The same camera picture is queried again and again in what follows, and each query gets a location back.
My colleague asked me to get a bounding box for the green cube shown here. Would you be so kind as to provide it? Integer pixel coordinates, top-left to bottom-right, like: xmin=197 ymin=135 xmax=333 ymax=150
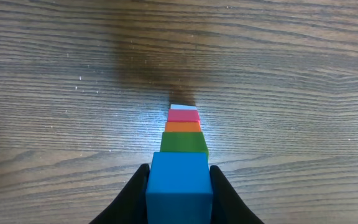
xmin=159 ymin=131 xmax=210 ymax=161

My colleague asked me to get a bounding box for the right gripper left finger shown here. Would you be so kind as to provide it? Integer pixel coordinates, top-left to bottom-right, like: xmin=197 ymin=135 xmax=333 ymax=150
xmin=88 ymin=163 xmax=151 ymax=224

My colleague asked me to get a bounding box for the blue cube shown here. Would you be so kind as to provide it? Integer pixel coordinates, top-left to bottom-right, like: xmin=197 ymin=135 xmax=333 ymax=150
xmin=145 ymin=151 xmax=214 ymax=224

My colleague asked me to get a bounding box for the orange cube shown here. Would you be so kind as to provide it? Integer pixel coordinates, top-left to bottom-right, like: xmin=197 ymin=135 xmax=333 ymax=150
xmin=164 ymin=121 xmax=202 ymax=133

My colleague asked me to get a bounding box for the white cube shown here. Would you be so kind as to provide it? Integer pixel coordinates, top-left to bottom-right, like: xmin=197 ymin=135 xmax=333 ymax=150
xmin=170 ymin=103 xmax=198 ymax=111

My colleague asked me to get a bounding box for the pink cube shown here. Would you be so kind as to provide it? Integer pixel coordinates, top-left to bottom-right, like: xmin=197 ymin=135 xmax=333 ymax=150
xmin=167 ymin=109 xmax=201 ymax=123

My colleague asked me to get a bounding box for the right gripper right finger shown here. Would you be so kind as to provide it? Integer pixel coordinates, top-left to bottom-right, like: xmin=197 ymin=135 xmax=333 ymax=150
xmin=209 ymin=164 xmax=265 ymax=224

